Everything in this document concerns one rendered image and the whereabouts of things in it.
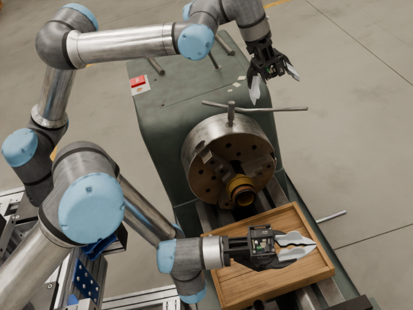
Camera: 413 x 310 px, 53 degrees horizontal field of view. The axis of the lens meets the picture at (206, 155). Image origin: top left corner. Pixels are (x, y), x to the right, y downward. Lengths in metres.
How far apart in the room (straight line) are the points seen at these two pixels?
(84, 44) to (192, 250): 0.55
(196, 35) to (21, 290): 0.62
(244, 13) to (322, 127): 2.29
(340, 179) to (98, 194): 2.27
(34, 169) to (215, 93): 0.66
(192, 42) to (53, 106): 0.61
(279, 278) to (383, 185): 1.58
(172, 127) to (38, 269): 0.77
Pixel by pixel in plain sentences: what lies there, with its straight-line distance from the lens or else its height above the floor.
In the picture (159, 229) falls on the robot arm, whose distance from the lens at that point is 1.06.
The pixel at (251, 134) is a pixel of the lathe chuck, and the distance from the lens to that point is 1.35.
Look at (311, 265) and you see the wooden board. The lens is 1.38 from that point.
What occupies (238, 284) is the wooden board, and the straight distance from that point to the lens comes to 1.37.
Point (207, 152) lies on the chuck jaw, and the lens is 1.33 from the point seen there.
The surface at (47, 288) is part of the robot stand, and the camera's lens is 1.26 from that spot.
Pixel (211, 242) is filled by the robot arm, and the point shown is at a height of 1.29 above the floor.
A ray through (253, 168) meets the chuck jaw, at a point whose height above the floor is 1.10.
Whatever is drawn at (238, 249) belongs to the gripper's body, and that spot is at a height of 1.29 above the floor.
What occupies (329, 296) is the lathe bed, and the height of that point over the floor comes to 0.86.
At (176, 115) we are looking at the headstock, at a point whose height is 1.25.
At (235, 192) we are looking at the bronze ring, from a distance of 1.30.
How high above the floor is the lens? 2.03
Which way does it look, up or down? 39 degrees down
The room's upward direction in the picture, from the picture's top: 18 degrees counter-clockwise
